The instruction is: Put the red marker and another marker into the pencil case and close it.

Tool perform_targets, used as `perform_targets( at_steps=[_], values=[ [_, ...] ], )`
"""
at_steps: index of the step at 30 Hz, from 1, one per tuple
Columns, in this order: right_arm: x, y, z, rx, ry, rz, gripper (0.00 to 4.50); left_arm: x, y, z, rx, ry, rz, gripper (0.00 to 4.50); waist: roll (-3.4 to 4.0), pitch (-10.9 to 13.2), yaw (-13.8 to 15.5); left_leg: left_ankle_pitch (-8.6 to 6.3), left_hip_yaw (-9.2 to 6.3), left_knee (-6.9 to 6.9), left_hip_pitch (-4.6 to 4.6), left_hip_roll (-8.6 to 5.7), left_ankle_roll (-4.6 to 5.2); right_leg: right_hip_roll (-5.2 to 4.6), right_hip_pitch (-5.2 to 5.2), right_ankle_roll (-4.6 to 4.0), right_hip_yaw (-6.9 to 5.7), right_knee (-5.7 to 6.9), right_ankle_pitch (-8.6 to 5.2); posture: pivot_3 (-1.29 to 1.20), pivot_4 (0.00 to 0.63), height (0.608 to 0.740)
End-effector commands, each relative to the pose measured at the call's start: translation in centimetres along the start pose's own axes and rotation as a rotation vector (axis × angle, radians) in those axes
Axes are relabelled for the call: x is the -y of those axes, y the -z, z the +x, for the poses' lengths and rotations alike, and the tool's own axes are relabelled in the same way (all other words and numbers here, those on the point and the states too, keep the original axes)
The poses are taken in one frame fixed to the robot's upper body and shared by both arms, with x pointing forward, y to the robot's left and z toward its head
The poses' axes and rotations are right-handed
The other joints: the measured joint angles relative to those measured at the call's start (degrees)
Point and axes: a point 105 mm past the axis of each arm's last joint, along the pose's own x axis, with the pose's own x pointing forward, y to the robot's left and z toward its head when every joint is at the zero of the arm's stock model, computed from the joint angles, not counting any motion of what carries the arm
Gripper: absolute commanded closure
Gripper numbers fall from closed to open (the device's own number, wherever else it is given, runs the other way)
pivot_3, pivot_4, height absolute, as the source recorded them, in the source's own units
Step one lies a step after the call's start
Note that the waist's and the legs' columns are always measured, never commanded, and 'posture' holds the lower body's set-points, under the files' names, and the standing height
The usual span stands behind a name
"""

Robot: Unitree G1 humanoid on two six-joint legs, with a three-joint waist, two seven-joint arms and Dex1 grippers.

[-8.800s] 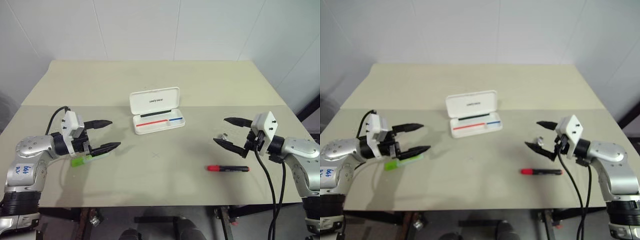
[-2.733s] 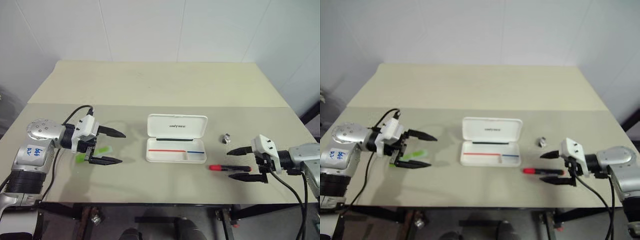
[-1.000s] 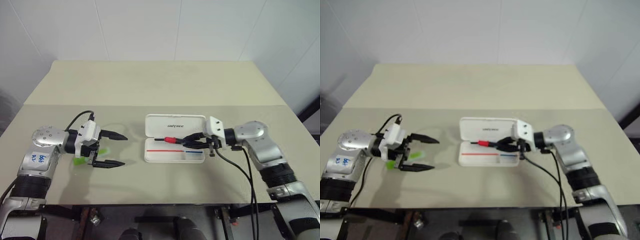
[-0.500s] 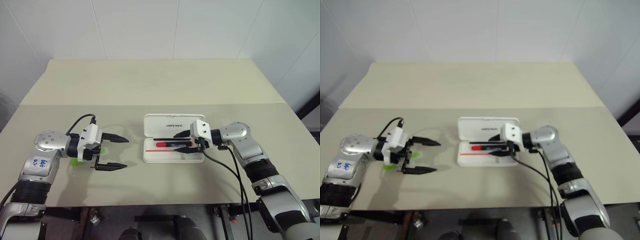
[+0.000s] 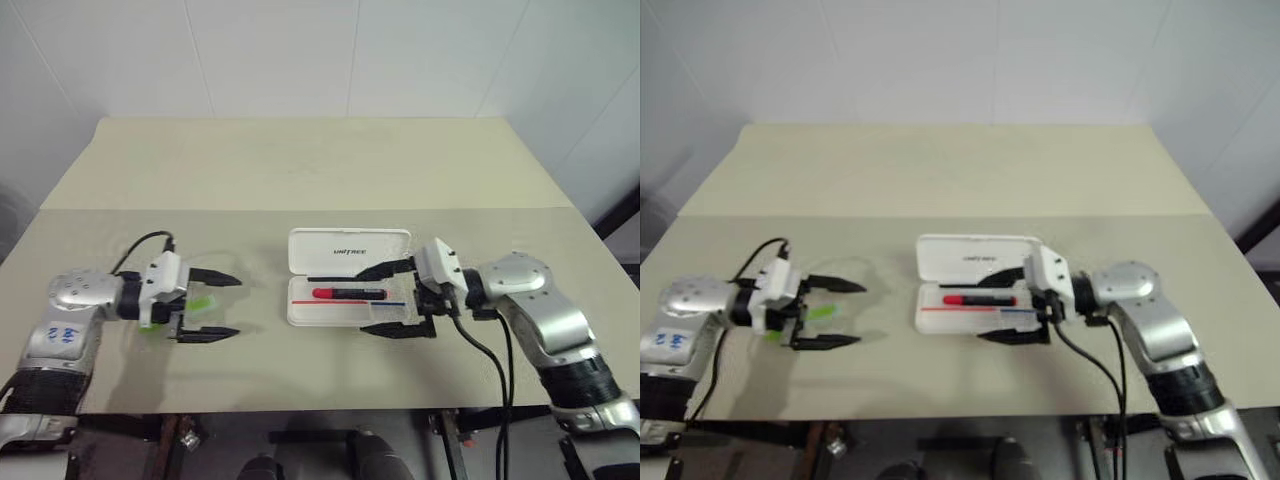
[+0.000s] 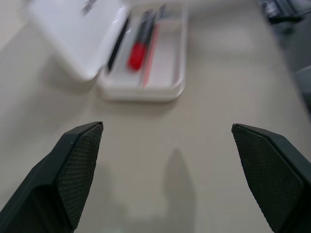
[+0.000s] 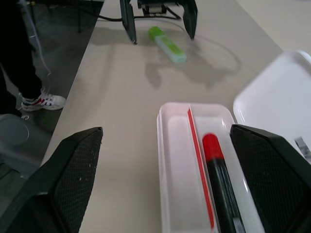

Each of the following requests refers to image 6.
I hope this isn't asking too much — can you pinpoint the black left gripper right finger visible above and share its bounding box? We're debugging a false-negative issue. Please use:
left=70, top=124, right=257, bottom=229
left=231, top=123, right=311, bottom=233

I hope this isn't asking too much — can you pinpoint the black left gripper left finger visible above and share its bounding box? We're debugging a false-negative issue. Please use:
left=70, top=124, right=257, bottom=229
left=0, top=121, right=104, bottom=233

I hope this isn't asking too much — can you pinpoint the white plastic pencil case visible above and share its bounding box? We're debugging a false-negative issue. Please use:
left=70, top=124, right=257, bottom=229
left=26, top=0, right=190, bottom=102

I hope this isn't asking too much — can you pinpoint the pink pencil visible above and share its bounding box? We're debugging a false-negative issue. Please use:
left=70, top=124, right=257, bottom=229
left=140, top=24, right=161, bottom=88

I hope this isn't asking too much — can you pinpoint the red capped marker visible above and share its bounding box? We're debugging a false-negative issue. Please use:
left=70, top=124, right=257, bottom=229
left=126, top=9, right=156, bottom=71

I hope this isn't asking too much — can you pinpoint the black pen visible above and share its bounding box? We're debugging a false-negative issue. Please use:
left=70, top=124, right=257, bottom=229
left=105, top=16, right=130, bottom=74

